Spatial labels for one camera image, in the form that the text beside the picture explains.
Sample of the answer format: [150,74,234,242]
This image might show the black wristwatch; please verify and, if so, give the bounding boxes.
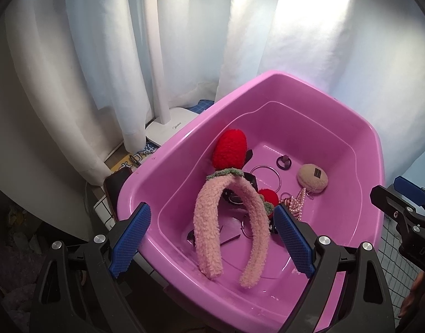
[221,148,258,206]

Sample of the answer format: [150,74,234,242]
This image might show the pearl bead chain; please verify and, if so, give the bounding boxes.
[280,187,313,221]

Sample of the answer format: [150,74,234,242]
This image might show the yellow printed packet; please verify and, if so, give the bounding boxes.
[105,144,161,174]

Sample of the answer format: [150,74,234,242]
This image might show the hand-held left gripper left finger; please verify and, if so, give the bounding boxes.
[29,202,152,333]

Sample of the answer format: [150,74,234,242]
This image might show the person's right hand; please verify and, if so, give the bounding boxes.
[401,271,425,323]

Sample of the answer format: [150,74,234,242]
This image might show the white desk lamp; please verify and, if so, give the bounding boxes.
[127,0,199,148]

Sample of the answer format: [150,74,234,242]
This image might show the pink fluffy strawberry headband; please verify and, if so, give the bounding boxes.
[193,129,279,289]

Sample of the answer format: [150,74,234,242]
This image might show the pink plastic basin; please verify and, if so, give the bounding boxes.
[116,70,386,333]

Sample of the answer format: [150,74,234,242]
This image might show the white curtain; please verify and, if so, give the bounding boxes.
[0,0,425,209]

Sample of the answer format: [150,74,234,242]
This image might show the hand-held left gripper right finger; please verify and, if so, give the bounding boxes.
[273,203,396,333]

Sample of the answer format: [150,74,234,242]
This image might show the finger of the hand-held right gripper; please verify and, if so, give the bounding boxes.
[394,176,425,209]
[370,184,419,223]

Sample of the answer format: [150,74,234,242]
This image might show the beaded silver bangle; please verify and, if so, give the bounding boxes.
[240,215,256,238]

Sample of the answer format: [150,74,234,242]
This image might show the black smartphone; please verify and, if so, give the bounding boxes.
[103,167,133,221]

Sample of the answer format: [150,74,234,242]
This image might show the beige plush keychain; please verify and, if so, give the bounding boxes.
[297,164,329,195]

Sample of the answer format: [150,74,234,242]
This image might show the blue checked cloth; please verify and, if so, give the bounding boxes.
[190,99,216,114]

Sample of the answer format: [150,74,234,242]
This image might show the plain silver bangle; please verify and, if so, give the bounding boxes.
[250,165,281,193]

